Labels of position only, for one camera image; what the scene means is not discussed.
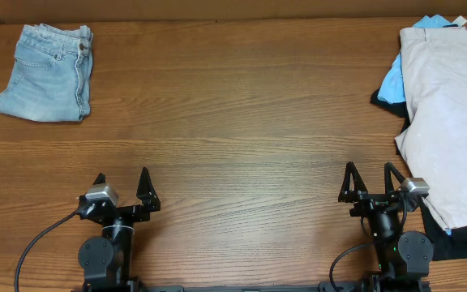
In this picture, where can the folded light blue jeans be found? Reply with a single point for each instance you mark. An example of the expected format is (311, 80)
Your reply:
(50, 79)

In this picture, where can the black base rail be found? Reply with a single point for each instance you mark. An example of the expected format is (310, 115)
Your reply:
(254, 288)

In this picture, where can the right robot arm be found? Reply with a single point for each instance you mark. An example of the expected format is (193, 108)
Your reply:
(403, 257)

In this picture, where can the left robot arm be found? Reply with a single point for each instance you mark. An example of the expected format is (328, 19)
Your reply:
(106, 259)

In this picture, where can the beige khaki shorts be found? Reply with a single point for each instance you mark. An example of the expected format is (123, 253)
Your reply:
(434, 146)

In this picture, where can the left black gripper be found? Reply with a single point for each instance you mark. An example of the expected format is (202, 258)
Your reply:
(124, 211)

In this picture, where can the light blue shirt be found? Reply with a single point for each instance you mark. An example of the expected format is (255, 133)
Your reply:
(393, 81)

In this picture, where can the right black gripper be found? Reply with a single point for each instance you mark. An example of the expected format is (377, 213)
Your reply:
(375, 203)

